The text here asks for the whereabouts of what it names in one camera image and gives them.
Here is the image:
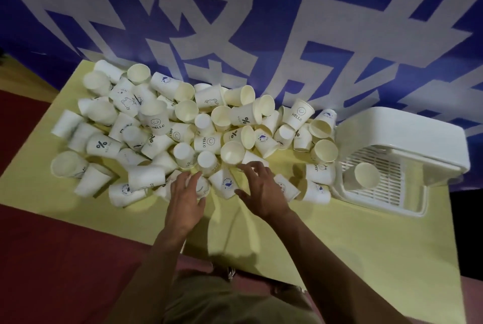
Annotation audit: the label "person's left hand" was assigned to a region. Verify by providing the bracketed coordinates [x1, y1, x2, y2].
[165, 171, 207, 233]

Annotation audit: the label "person's right hand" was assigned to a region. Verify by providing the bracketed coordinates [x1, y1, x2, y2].
[234, 161, 294, 223]

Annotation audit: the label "person's right forearm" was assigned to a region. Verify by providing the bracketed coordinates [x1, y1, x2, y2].
[260, 210, 413, 324]

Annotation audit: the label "person's left forearm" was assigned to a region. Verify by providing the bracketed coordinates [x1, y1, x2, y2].
[112, 224, 197, 324]

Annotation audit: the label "pile of white paper cups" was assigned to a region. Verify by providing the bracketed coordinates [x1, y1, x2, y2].
[50, 59, 339, 209]

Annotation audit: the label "olive green trousers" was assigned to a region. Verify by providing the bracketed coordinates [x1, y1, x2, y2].
[162, 269, 315, 324]

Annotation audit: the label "plain white paper cup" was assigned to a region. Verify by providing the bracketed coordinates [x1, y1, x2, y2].
[343, 162, 380, 192]

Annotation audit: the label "white plastic drain basket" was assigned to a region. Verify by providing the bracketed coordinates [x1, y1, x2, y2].
[334, 106, 471, 219]

